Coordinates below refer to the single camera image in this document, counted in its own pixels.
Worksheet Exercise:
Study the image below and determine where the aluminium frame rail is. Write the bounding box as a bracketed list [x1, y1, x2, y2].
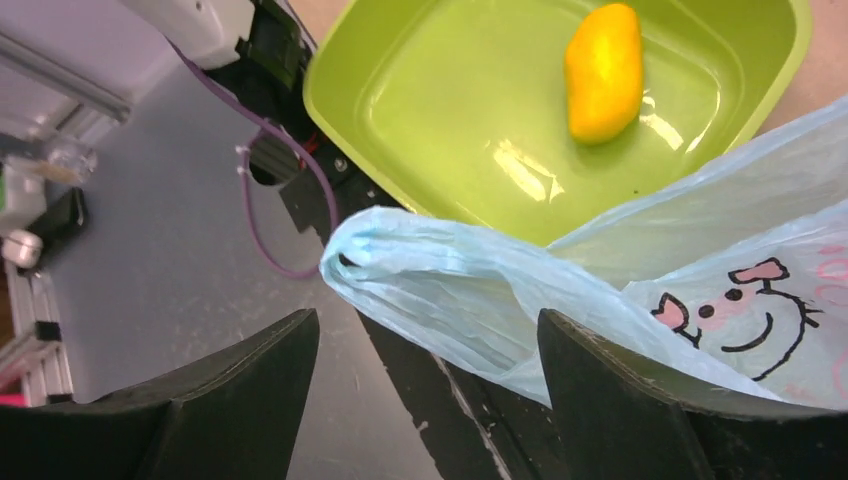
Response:
[1, 32, 131, 407]

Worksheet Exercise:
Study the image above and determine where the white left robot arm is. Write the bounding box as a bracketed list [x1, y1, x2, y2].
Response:
[1, 1, 320, 479]

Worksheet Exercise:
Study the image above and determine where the yellow fake mango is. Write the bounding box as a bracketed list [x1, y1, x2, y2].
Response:
[563, 3, 644, 145]

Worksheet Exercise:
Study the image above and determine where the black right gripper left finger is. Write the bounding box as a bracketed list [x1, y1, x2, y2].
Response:
[1, 309, 320, 479]

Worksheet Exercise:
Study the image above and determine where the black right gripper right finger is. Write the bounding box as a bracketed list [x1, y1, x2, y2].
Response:
[537, 309, 847, 479]

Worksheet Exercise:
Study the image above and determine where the lime green plastic tray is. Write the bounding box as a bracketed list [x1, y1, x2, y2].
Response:
[304, 0, 812, 245]

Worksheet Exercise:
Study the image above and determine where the blue printed plastic bag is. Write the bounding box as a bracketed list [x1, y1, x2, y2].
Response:
[319, 99, 847, 410]

